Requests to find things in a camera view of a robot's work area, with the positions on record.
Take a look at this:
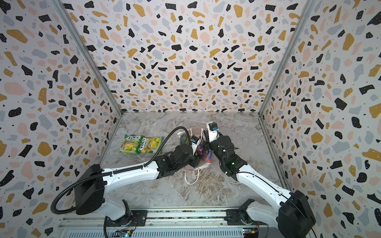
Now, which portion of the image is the red paper bag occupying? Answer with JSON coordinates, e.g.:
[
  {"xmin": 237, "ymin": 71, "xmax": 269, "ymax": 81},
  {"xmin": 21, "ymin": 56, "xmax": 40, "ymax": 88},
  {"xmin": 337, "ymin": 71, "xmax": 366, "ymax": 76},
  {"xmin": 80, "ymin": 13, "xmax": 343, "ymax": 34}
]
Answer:
[{"xmin": 178, "ymin": 127, "xmax": 212, "ymax": 185}]

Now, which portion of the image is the green snack packet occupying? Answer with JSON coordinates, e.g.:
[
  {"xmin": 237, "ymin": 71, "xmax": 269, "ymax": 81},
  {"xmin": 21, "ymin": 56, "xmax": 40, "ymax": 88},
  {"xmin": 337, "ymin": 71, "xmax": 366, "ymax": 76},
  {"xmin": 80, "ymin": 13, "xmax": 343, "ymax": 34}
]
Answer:
[{"xmin": 120, "ymin": 134, "xmax": 143, "ymax": 155}]

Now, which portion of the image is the yellow green Fox's candy bag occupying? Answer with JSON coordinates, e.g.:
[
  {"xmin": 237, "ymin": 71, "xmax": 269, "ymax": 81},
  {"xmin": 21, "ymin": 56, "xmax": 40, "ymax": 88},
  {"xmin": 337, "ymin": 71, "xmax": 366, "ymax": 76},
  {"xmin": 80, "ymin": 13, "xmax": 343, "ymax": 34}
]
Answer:
[{"xmin": 139, "ymin": 136, "xmax": 164, "ymax": 153}]

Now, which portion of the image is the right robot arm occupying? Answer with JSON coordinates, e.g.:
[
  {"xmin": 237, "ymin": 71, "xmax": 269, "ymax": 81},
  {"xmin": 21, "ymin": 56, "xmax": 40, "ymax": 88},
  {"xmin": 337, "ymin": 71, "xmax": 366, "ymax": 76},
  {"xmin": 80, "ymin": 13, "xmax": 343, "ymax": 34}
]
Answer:
[{"xmin": 209, "ymin": 136, "xmax": 316, "ymax": 238}]

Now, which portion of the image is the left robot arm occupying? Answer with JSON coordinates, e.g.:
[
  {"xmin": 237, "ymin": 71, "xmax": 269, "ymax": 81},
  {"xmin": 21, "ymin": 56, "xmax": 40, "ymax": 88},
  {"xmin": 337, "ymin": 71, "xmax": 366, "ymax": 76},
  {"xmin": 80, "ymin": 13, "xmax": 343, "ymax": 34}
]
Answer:
[{"xmin": 74, "ymin": 144, "xmax": 200, "ymax": 221}]

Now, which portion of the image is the purple snack packet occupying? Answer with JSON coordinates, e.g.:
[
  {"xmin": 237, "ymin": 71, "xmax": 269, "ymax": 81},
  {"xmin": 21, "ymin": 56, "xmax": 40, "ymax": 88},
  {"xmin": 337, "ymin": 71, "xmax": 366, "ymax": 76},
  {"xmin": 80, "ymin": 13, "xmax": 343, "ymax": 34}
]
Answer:
[{"xmin": 196, "ymin": 143, "xmax": 209, "ymax": 160}]

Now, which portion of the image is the yellow snack packet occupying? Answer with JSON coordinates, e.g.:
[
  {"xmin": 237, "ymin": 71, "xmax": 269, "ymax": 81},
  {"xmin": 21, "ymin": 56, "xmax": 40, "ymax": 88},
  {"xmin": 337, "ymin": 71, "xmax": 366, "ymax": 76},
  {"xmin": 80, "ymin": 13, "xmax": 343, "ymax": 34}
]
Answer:
[{"xmin": 180, "ymin": 133, "xmax": 190, "ymax": 145}]

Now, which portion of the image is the right circuit board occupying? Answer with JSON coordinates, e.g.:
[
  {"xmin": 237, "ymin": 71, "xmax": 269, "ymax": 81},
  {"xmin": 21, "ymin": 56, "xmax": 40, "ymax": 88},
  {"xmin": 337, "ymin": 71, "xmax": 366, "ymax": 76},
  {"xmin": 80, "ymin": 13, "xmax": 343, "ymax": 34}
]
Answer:
[{"xmin": 243, "ymin": 228, "xmax": 259, "ymax": 238}]

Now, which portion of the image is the circuit board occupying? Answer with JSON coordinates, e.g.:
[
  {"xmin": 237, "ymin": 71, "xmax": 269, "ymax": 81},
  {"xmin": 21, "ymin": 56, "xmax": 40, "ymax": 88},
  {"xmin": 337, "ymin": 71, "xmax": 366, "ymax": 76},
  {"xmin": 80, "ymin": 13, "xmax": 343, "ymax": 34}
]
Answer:
[
  {"xmin": 113, "ymin": 230, "xmax": 133, "ymax": 238},
  {"xmin": 243, "ymin": 228, "xmax": 259, "ymax": 238}
]

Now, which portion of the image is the left circuit board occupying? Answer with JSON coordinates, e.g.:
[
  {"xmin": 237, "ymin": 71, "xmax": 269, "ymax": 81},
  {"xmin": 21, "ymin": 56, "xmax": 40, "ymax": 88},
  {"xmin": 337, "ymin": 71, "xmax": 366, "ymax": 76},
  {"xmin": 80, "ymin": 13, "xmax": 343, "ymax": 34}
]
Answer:
[{"xmin": 113, "ymin": 230, "xmax": 133, "ymax": 238}]

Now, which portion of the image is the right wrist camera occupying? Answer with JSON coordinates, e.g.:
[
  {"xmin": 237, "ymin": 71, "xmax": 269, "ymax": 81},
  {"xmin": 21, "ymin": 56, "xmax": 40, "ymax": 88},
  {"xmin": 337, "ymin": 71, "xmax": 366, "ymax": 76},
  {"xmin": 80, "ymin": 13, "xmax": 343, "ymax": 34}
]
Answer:
[{"xmin": 207, "ymin": 122, "xmax": 218, "ymax": 142}]

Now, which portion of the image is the black corrugated cable conduit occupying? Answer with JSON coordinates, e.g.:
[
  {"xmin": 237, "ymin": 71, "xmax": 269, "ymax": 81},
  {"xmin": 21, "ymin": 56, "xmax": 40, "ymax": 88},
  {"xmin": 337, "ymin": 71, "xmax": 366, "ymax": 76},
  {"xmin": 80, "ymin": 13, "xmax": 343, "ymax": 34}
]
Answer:
[{"xmin": 50, "ymin": 126, "xmax": 191, "ymax": 215}]

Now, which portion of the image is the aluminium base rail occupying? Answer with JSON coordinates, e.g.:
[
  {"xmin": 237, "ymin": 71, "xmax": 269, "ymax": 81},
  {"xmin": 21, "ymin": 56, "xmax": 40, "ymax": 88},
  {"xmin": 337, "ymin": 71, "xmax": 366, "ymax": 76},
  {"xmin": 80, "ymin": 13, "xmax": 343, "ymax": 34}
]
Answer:
[{"xmin": 58, "ymin": 207, "xmax": 270, "ymax": 238}]

